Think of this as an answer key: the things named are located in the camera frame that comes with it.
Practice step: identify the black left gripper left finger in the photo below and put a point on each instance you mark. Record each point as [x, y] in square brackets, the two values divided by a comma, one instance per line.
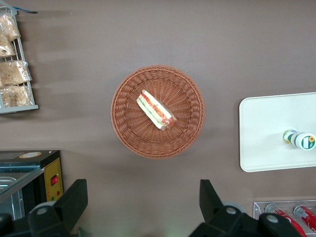
[49, 219]

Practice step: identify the green gum bottle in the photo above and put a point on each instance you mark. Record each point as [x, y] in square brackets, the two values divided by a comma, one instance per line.
[300, 140]

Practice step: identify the clear bag of pastry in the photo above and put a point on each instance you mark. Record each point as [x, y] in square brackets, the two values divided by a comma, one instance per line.
[8, 26]
[6, 48]
[14, 72]
[16, 96]

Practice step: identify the brown round wicker basket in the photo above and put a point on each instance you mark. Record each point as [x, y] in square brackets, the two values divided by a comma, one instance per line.
[128, 128]

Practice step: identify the red cola bottle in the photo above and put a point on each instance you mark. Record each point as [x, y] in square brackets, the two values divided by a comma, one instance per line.
[288, 222]
[306, 213]

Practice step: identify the black yellow food warmer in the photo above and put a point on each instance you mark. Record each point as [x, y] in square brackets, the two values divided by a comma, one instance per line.
[53, 172]

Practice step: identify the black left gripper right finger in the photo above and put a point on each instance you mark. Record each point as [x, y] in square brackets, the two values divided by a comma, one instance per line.
[222, 222]

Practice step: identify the wrapped triangle sandwich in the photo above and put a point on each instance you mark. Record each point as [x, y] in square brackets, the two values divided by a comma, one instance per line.
[155, 111]

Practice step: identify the cream plastic tray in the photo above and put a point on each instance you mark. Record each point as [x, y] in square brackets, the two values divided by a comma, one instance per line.
[266, 118]

